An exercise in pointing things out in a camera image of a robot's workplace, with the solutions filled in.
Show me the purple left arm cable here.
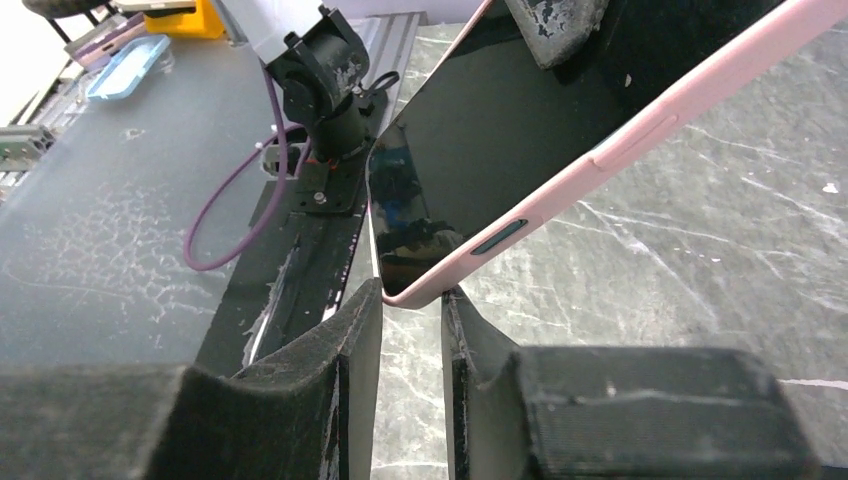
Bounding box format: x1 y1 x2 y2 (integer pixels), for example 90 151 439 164
183 66 313 273

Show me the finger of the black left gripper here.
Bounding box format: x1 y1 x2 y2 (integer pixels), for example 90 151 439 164
505 0 609 70

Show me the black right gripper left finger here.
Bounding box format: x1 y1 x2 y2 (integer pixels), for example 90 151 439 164
1 278 383 479

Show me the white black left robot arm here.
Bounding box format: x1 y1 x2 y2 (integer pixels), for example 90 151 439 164
223 1 608 162

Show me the yellow bin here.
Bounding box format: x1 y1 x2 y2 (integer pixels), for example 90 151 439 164
144 0 226 39

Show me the pink phone case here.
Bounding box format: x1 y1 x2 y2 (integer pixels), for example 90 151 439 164
383 1 847 309

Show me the aluminium front rail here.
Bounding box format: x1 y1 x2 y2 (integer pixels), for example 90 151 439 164
351 9 429 127

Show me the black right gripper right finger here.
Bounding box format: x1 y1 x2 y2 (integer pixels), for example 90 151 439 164
441 288 822 479

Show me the pink cased phone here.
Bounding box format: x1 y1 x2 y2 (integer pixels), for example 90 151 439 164
367 1 774 296

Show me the light blue tray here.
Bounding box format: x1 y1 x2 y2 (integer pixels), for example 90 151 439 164
85 34 171 102

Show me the black base bar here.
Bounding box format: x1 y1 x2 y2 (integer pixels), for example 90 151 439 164
195 155 367 376

